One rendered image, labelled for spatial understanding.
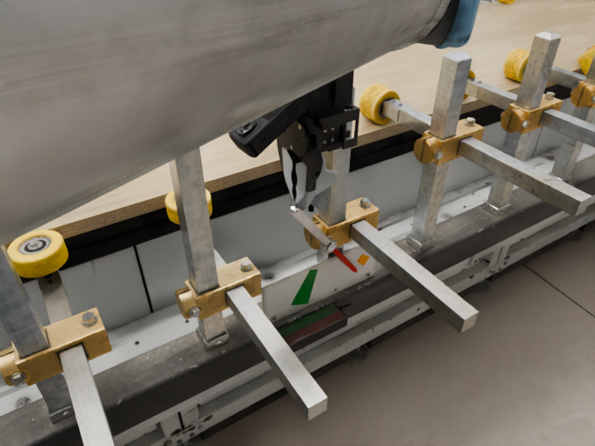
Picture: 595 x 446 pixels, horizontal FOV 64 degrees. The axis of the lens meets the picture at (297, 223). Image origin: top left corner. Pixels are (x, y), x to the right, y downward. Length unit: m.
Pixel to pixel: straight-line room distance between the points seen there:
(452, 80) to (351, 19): 0.72
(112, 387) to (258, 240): 0.43
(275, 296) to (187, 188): 0.29
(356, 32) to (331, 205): 0.64
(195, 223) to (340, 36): 0.54
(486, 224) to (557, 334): 0.91
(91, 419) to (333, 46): 0.57
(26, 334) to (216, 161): 0.47
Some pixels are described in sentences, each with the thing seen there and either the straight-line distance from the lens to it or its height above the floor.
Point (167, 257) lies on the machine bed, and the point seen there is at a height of 0.75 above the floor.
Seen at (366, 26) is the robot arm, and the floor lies 1.33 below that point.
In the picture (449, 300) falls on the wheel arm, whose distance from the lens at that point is 0.75.
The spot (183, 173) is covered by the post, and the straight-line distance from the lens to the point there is 0.64.
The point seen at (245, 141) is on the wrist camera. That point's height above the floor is 1.12.
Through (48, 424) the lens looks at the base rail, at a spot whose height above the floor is 0.70.
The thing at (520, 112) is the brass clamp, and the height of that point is 0.97.
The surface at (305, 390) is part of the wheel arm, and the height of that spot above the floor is 0.83.
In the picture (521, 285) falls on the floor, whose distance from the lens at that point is 2.17.
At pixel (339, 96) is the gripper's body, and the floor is 1.15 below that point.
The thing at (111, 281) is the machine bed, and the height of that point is 0.74.
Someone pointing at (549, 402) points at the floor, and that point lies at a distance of 1.82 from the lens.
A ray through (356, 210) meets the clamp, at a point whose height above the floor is 0.87.
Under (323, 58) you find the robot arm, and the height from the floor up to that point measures 1.32.
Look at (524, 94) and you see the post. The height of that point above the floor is 1.00.
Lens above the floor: 1.37
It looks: 37 degrees down
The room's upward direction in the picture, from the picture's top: straight up
